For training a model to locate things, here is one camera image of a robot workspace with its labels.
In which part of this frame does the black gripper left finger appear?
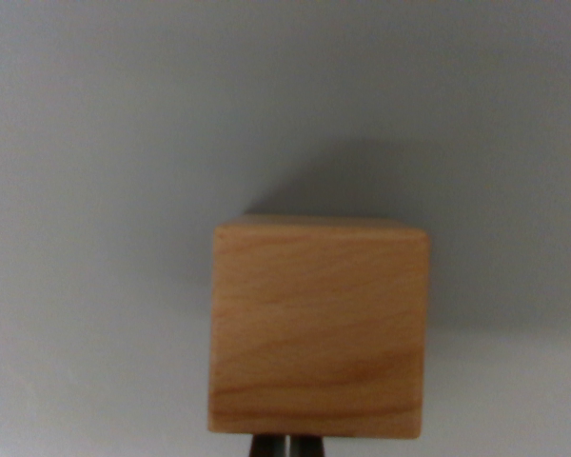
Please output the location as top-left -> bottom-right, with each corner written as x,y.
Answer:
248,432 -> 288,457

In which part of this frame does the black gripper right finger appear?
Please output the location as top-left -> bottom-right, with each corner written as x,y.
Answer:
289,434 -> 326,457

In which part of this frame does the wooden cube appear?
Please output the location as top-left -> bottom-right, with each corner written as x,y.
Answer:
207,213 -> 432,440

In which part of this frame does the grey plastic bin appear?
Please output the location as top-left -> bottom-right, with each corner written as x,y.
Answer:
0,0 -> 571,457

